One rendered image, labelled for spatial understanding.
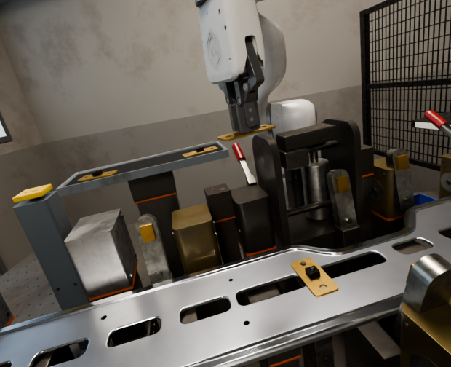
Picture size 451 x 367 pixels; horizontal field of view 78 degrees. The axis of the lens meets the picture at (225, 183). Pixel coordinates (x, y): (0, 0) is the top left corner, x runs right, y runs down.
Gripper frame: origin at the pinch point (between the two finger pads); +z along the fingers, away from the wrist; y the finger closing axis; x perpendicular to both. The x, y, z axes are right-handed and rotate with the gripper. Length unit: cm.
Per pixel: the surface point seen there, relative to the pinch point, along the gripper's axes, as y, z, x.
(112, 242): -9.2, 16.1, -23.7
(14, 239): -251, 91, -126
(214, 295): 2.9, 24.8, -11.6
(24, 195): -32, 9, -39
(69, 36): -283, -70, -24
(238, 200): -9.9, 17.3, 0.6
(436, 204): 6.2, 25.5, 35.5
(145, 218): -10.2, 14.4, -17.4
